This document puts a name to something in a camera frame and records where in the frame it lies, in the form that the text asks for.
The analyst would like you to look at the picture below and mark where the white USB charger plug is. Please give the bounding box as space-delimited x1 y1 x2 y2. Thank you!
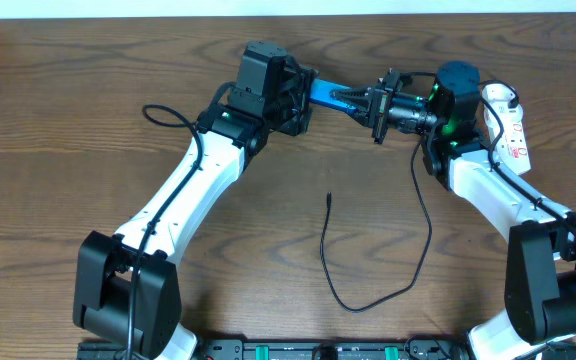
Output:
482 83 524 124

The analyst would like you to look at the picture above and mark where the white power strip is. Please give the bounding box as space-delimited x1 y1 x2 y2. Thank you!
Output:
494 121 531 175

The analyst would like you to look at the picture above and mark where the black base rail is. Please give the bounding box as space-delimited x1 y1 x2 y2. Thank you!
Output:
76 338 474 360

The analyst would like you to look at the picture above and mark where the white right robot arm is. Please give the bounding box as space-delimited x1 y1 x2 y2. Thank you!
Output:
312 61 576 359

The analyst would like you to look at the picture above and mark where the blue Galaxy smartphone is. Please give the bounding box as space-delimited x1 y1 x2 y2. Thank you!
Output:
309 78 357 116

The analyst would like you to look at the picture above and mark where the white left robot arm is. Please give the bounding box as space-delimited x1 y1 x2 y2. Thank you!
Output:
73 41 318 359

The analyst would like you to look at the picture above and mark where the black USB charging cable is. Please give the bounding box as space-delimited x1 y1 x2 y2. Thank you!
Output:
319 79 521 314

